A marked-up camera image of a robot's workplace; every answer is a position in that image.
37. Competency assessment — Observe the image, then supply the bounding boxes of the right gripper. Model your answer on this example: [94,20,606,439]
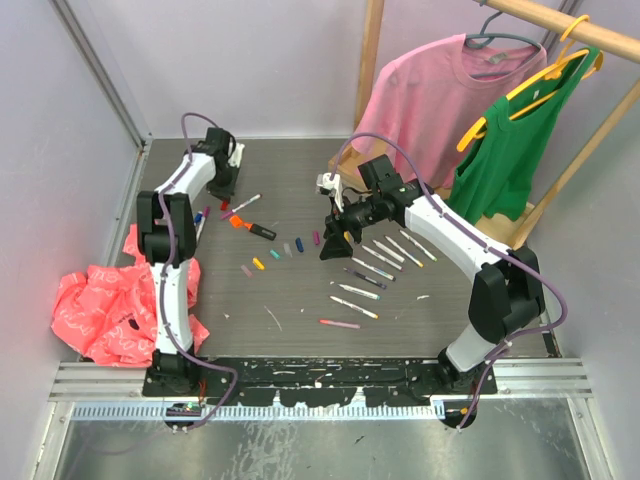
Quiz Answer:
[319,193,382,262]

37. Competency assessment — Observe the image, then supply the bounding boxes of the purple cap white marker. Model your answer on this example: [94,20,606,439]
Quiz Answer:
[196,206,210,243]

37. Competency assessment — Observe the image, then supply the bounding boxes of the magenta marker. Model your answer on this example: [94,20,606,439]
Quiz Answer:
[361,245,403,271]

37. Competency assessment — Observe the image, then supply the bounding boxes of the pink cap marker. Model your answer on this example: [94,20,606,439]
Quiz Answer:
[220,193,263,220]

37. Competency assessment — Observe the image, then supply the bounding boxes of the purple marker pen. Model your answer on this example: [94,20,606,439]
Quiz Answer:
[343,267,387,290]

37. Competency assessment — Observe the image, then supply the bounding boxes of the orange highlighter cap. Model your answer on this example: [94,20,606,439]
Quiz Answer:
[229,215,245,228]

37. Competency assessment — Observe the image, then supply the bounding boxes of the grey marker pen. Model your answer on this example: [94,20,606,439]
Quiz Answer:
[372,239,405,263]

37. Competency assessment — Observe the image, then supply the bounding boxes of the orange black highlighter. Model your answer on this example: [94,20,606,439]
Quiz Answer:
[244,223,277,241]

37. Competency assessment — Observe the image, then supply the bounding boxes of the teal marker pen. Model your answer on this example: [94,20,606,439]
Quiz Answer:
[337,283,380,301]

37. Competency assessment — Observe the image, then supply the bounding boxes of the green cap marker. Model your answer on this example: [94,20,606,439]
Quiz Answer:
[399,230,438,262]

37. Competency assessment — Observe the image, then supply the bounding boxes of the yellow marker pen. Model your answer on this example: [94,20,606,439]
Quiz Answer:
[328,296,379,319]

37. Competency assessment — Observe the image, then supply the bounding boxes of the light pink marker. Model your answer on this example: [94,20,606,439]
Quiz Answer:
[318,319,361,330]

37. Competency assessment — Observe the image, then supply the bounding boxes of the yellow cap marker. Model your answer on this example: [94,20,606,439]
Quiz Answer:
[384,235,424,268]

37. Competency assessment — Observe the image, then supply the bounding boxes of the clear pink pen cap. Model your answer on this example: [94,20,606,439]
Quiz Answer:
[240,265,253,278]

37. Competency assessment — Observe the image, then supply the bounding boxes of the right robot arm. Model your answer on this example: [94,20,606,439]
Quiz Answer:
[316,155,545,394]

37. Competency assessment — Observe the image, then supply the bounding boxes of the pink t-shirt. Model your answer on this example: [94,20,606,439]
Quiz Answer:
[356,34,547,188]

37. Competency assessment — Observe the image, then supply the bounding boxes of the green tank top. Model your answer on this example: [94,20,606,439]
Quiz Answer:
[447,47,603,224]

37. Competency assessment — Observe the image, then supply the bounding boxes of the red crumpled plastic bag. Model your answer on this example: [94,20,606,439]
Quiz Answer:
[50,220,211,368]

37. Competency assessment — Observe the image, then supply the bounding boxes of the wooden clothes rack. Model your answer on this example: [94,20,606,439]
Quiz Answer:
[327,0,640,251]

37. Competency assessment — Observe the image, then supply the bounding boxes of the grey hanger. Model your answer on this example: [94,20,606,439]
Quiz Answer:
[464,10,543,66]

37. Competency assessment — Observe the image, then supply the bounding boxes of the yellow hanger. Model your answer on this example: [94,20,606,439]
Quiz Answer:
[456,14,590,152]

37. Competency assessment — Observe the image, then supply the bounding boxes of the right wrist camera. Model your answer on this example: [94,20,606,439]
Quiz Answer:
[316,172,344,212]

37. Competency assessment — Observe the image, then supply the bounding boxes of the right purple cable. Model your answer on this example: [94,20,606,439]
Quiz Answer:
[333,131,570,431]

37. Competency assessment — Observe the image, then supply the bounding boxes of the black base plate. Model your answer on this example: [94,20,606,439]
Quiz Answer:
[142,357,497,408]

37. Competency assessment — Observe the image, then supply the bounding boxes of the cable duct rail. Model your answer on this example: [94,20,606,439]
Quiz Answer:
[71,401,445,422]

